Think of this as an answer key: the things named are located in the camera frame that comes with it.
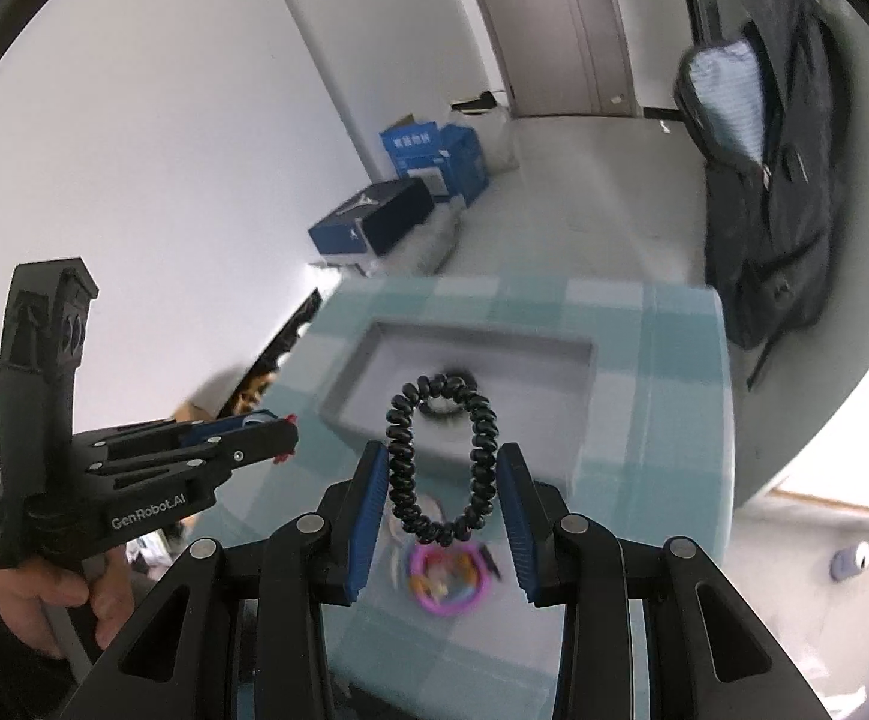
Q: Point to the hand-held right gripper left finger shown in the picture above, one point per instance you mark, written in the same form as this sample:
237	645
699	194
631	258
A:
370	517

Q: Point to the black backpack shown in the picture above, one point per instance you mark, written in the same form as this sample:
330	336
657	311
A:
779	240

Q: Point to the brown cardboard box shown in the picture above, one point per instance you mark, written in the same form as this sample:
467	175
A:
194	412

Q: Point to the person's left hand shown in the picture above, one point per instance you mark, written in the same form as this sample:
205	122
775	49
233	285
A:
22	592

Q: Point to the grey door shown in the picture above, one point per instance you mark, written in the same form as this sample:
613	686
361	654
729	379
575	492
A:
539	30

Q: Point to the teal plaid tablecloth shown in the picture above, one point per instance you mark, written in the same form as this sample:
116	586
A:
651	405

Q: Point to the dark blue shoe box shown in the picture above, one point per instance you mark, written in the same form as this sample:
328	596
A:
397	217

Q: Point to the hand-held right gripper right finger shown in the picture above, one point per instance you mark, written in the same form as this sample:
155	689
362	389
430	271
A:
517	525

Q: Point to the blue cardboard box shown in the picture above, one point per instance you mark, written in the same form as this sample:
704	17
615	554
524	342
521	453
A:
464	157

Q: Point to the small black hair clip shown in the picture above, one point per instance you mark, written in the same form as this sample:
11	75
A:
491	561

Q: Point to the grey tray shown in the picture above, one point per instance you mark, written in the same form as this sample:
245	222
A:
509	390

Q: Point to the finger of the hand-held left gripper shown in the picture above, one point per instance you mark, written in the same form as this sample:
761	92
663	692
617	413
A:
217	431
254	454

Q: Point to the white plastic bag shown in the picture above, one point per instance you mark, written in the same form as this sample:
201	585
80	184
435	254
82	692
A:
502	142

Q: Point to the blue tape roll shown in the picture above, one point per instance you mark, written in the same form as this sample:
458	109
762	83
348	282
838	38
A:
850	562

